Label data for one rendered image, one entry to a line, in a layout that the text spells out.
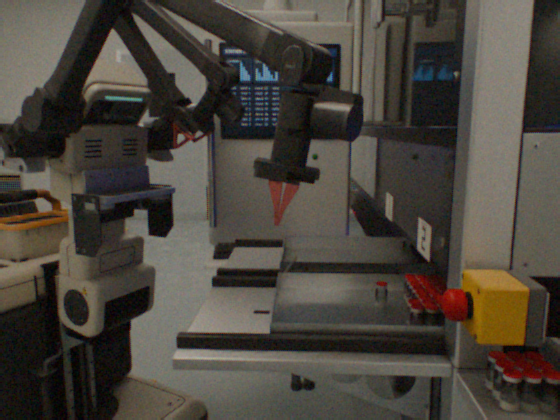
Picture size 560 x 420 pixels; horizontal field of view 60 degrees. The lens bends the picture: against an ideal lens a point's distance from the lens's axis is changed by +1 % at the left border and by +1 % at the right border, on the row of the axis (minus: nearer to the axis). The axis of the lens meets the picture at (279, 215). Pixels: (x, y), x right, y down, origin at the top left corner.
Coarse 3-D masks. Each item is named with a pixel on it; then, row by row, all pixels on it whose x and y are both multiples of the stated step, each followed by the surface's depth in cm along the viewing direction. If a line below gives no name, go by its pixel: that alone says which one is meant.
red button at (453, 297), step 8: (456, 288) 59; (448, 296) 58; (456, 296) 58; (464, 296) 58; (448, 304) 58; (456, 304) 57; (464, 304) 57; (448, 312) 58; (456, 312) 57; (464, 312) 57; (456, 320) 58; (464, 320) 58
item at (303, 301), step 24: (288, 288) 99; (312, 288) 99; (336, 288) 99; (360, 288) 99; (288, 312) 86; (312, 312) 86; (336, 312) 86; (360, 312) 87; (384, 312) 87; (408, 336) 73; (432, 336) 73
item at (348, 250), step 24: (288, 240) 132; (312, 240) 132; (336, 240) 132; (360, 240) 131; (384, 240) 131; (288, 264) 107; (312, 264) 107; (336, 264) 107; (360, 264) 106; (384, 264) 106; (408, 264) 106
